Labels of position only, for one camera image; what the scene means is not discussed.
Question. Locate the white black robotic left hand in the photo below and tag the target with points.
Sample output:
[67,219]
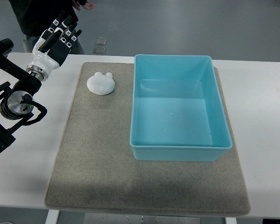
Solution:
[53,46]

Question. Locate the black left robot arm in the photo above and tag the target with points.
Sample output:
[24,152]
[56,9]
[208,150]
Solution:
[17,103]

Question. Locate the upper clear floor plate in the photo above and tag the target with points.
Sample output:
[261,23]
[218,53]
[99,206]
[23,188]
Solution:
[100,41]

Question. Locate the blue plastic box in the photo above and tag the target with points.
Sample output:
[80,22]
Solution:
[177,110]

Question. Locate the white round toy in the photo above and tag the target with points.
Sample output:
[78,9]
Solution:
[101,84]

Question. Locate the lower clear floor plate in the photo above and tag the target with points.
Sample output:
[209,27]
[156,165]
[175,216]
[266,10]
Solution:
[98,51]

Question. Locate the white table leg frame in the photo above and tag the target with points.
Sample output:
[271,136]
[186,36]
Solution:
[52,217]

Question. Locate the grey felt mat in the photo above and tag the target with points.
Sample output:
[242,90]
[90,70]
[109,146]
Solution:
[95,169]

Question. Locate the metal base plate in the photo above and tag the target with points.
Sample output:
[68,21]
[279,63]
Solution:
[101,218]

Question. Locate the clear floor plate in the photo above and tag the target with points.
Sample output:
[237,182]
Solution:
[98,51]
[100,41]

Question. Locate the person in dark clothes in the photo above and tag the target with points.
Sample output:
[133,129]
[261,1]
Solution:
[34,16]

